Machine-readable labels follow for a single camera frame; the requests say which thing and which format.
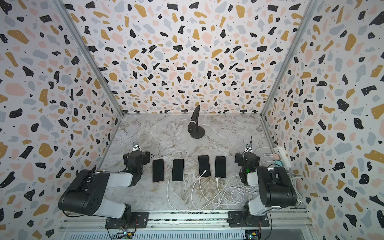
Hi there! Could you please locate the pink-cased phone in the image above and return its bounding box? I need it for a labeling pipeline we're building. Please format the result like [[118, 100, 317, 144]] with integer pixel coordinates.
[[198, 155, 211, 178], [152, 159, 165, 183]]

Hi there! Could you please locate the mint-cased phone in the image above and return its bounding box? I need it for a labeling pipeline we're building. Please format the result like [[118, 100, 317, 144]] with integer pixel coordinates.
[[172, 159, 184, 182], [215, 156, 227, 179]]

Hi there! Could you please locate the white charging cable phone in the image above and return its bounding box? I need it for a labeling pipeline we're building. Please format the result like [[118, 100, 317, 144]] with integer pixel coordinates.
[[165, 179, 211, 214], [190, 169, 229, 214], [229, 187, 246, 204], [215, 176, 251, 206]]

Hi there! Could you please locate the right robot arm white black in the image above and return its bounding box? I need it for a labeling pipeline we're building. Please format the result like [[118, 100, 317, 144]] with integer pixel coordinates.
[[235, 152, 301, 221]]

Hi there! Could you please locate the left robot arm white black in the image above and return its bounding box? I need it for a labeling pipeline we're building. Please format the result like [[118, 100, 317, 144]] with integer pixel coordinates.
[[58, 150, 151, 223]]

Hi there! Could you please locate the pink charger plug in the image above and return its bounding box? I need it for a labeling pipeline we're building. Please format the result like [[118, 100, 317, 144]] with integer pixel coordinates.
[[271, 154, 280, 161]]

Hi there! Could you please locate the teal charger plug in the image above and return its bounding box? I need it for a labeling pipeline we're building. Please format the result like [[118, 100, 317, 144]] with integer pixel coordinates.
[[275, 161, 284, 167]]

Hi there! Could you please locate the white power strip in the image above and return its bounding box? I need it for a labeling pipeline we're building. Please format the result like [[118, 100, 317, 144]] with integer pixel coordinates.
[[275, 147, 292, 170]]

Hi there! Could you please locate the black desktop microphone on stand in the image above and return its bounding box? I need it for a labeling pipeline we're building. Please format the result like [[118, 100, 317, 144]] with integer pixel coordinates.
[[188, 105, 205, 139]]

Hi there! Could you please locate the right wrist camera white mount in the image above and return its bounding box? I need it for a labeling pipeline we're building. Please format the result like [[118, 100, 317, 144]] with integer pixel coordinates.
[[244, 144, 253, 153]]

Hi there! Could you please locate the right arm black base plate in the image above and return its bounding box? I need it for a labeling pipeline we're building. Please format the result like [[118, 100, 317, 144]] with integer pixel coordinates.
[[228, 211, 270, 228]]

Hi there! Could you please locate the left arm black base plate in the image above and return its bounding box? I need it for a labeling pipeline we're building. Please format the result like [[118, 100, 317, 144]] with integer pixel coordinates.
[[105, 212, 150, 229]]

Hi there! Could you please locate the aluminium front rail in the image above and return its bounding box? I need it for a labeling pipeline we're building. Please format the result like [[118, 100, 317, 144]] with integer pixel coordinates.
[[59, 209, 317, 240]]

